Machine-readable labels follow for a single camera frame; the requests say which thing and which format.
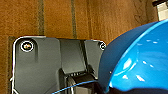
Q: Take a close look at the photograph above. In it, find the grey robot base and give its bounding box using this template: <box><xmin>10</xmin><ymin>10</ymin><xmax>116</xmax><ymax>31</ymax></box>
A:
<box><xmin>7</xmin><ymin>35</ymin><xmax>108</xmax><ymax>94</ymax></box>

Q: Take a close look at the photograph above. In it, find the blue cable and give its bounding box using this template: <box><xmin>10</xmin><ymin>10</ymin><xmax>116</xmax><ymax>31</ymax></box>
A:
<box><xmin>49</xmin><ymin>81</ymin><xmax>101</xmax><ymax>94</ymax></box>

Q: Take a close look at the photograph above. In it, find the blue bowl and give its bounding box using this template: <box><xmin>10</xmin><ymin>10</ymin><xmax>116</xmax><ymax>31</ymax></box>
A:
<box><xmin>97</xmin><ymin>19</ymin><xmax>168</xmax><ymax>93</ymax></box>

